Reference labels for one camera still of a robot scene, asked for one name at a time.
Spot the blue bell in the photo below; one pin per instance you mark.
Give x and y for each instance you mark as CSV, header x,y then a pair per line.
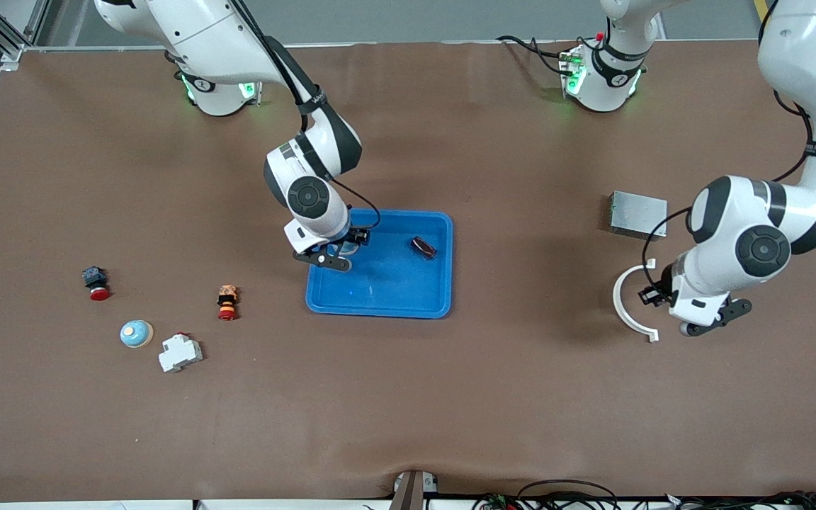
x,y
136,333
344,248

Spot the silver metal box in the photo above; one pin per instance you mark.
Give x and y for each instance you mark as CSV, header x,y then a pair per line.
x,y
631,212

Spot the white circuit breaker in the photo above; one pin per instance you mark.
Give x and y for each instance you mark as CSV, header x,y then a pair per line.
x,y
180,353

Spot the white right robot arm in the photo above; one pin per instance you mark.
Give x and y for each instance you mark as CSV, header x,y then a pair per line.
x,y
202,35

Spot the orange red push button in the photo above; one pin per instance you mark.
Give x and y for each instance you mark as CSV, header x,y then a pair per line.
x,y
227,301

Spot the dark brown rectangular component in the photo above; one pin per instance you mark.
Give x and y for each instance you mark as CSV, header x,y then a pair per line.
x,y
423,247

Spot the white curved plastic bracket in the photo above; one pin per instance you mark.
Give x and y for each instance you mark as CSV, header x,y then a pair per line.
x,y
617,297

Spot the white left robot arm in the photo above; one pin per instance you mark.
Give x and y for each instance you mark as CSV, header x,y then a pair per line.
x,y
805,64

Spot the aluminium frame profile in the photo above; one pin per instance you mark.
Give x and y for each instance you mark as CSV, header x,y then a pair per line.
x,y
8,46

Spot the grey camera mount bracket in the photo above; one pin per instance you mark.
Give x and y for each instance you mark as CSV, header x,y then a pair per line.
x,y
411,489

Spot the black red emergency stop button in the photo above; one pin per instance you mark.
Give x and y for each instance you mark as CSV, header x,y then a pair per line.
x,y
96,282

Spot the blue plastic tray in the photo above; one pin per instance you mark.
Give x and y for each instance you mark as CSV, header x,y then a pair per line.
x,y
387,283

